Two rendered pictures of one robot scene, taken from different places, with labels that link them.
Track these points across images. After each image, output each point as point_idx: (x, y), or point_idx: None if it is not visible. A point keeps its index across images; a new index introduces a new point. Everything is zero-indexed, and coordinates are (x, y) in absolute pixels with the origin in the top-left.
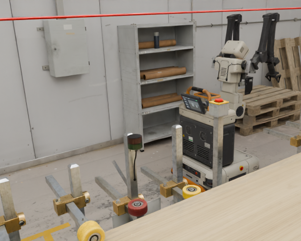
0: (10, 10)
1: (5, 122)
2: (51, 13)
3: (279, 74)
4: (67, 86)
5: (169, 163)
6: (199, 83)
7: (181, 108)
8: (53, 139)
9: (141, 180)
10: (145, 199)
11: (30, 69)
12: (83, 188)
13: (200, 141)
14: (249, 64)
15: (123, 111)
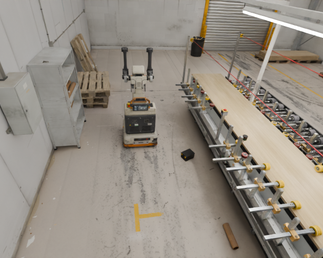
0: None
1: (6, 200)
2: None
3: None
4: (22, 135)
5: (107, 143)
6: None
7: (127, 111)
8: (31, 183)
9: (116, 160)
10: (136, 166)
11: (0, 140)
12: (100, 188)
13: (144, 123)
14: (152, 77)
15: (48, 129)
